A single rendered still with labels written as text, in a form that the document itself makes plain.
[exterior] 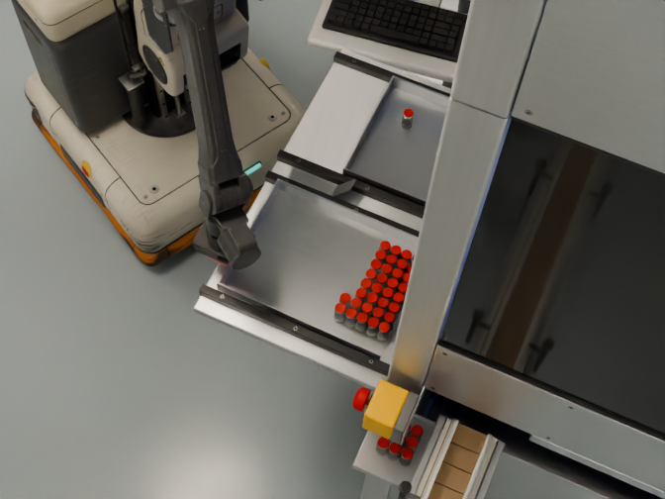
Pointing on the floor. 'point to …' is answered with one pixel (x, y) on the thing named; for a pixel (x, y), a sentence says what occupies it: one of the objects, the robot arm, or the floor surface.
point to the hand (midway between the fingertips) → (227, 261)
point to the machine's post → (460, 180)
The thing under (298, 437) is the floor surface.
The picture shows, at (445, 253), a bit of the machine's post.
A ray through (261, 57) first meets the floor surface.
